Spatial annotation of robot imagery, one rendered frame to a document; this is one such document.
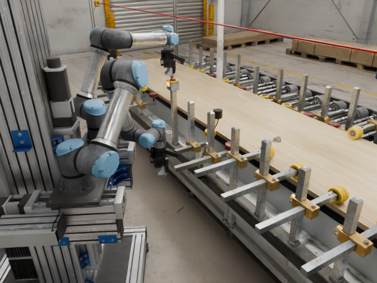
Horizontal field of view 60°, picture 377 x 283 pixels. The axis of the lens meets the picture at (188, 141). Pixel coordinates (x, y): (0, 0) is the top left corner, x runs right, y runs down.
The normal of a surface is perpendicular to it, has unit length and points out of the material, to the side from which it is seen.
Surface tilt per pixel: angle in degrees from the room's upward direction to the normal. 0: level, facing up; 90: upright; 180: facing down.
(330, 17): 90
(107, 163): 96
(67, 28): 90
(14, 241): 90
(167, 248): 0
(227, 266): 0
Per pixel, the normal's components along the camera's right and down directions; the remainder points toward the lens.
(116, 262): -0.02, -0.90
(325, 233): -0.87, 0.24
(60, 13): 0.54, 0.37
